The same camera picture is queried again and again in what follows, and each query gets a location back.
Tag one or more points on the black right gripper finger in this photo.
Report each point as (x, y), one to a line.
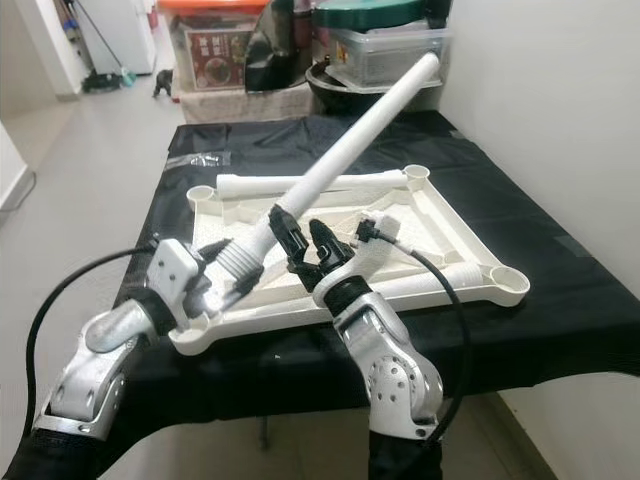
(328, 243)
(292, 240)

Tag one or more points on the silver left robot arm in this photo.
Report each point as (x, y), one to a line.
(80, 390)

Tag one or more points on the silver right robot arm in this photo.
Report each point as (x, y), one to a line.
(395, 375)

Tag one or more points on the white plastic table top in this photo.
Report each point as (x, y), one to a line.
(240, 215)

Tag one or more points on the flat clear tape patch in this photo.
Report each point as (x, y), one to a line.
(205, 160)

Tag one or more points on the beige padded base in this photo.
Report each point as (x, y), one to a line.
(240, 105)

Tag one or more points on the black round pan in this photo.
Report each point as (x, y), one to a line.
(350, 100)

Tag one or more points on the dark grey cat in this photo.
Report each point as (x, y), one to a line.
(163, 82)

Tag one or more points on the shiny black bag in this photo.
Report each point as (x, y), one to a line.
(275, 55)

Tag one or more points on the clear plastic storage box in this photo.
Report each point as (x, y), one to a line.
(390, 55)

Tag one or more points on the orange lid storage box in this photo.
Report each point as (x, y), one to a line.
(210, 50)

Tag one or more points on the black floor mop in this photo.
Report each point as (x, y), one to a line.
(105, 82)

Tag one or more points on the black tablecloth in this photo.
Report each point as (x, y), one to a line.
(540, 230)

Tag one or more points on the green round lid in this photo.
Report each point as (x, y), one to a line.
(370, 15)

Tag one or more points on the white appliance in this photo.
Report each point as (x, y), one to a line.
(125, 35)

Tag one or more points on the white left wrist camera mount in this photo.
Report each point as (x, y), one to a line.
(180, 275)

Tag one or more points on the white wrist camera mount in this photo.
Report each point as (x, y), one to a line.
(370, 255)
(180, 275)

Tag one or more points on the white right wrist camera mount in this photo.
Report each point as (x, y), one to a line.
(370, 255)

